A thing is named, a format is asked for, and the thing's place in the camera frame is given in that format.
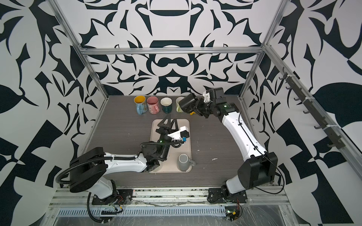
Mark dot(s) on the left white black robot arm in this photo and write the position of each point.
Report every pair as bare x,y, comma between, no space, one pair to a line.
88,171

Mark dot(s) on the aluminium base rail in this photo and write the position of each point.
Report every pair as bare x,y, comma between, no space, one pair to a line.
173,206

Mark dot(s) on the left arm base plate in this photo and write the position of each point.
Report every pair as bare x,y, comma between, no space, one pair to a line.
121,197

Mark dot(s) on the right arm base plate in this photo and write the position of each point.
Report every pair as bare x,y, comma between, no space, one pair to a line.
221,195

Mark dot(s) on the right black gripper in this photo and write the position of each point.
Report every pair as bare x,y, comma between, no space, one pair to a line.
202,103

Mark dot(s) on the light green mug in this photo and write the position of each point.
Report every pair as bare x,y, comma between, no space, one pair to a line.
178,108

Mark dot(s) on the beige plastic tray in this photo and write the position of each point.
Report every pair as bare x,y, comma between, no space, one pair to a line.
171,164

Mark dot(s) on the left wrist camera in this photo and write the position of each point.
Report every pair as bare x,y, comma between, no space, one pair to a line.
181,135

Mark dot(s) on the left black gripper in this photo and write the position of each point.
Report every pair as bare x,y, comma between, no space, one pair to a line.
164,133

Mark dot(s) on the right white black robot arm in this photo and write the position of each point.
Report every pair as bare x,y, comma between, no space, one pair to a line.
259,166

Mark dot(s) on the aluminium frame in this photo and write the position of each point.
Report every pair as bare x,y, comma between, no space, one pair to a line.
350,152

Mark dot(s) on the black mug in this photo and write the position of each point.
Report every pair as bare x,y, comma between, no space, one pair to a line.
187,104

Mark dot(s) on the grey mug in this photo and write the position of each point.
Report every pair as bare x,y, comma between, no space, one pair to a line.
185,164

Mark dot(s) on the blue butterfly mug yellow inside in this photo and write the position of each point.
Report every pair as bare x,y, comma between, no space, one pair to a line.
141,104

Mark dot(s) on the dark green mug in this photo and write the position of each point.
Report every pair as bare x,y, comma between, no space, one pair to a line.
166,105

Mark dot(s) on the pink ghost print mug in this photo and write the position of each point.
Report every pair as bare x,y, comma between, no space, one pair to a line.
153,105

